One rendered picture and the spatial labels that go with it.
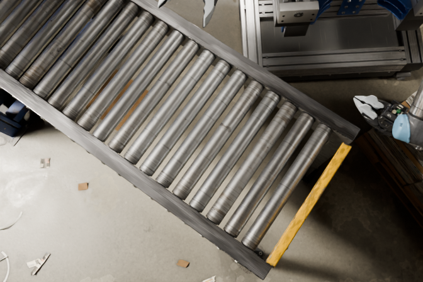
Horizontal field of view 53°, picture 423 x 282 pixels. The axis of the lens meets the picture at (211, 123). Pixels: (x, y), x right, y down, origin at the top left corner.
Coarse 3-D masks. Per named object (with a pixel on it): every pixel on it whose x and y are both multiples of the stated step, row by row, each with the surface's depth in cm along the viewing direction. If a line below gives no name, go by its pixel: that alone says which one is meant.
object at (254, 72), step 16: (128, 0) 149; (144, 0) 148; (160, 16) 146; (176, 16) 146; (192, 32) 144; (208, 48) 142; (224, 48) 142; (240, 64) 140; (256, 64) 140; (256, 80) 138; (272, 80) 138; (288, 96) 136; (304, 96) 136; (304, 112) 136; (320, 112) 135; (336, 128) 133; (352, 128) 133; (336, 144) 143
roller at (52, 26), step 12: (72, 0) 149; (84, 0) 152; (60, 12) 148; (72, 12) 150; (48, 24) 147; (60, 24) 149; (36, 36) 146; (48, 36) 147; (24, 48) 146; (36, 48) 146; (24, 60) 145; (12, 72) 143
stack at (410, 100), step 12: (372, 132) 189; (360, 144) 208; (384, 144) 186; (396, 144) 176; (408, 144) 166; (372, 156) 204; (396, 156) 182; (420, 156) 163; (396, 168) 189; (408, 168) 178; (396, 180) 195; (408, 180) 185; (420, 180) 179; (396, 192) 203; (408, 192) 191; (420, 192) 180; (408, 204) 201; (420, 216) 200
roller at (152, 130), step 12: (204, 60) 141; (192, 72) 140; (204, 72) 142; (180, 84) 139; (192, 84) 140; (168, 96) 140; (180, 96) 138; (168, 108) 137; (156, 120) 136; (168, 120) 138; (144, 132) 136; (156, 132) 136; (132, 144) 136; (144, 144) 135; (132, 156) 134
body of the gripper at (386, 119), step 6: (396, 102) 130; (390, 108) 130; (396, 108) 131; (402, 108) 131; (408, 108) 129; (384, 114) 130; (390, 114) 130; (396, 114) 131; (402, 114) 129; (378, 120) 134; (384, 120) 131; (390, 120) 130; (384, 126) 134; (390, 126) 131
